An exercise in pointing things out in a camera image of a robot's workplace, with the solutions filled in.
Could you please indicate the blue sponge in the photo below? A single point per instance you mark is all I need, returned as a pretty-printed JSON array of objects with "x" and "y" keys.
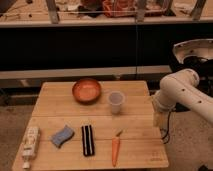
[{"x": 59, "y": 138}]

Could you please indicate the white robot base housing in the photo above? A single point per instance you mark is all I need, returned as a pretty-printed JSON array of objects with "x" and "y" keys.
[{"x": 196, "y": 47}]

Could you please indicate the orange bowl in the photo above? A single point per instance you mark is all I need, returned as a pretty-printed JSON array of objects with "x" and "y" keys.
[{"x": 86, "y": 90}]

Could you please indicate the orange item on shelf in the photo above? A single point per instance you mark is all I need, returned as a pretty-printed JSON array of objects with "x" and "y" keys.
[{"x": 118, "y": 8}]

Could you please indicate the clear plastic cup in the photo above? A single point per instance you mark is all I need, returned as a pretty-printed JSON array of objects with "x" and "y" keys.
[{"x": 115, "y": 100}]

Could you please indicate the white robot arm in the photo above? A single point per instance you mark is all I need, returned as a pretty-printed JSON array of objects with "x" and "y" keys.
[{"x": 181, "y": 87}]

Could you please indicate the white squeeze bottle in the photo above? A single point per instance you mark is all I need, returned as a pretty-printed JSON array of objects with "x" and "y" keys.
[{"x": 30, "y": 146}]

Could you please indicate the black striped eraser block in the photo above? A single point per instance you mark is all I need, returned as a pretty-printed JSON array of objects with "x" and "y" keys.
[{"x": 87, "y": 141}]

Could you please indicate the wooden table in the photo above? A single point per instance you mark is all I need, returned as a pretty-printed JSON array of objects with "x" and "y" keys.
[{"x": 116, "y": 132}]

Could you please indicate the orange carrot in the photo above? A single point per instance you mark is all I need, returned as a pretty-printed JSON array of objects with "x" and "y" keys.
[{"x": 115, "y": 148}]

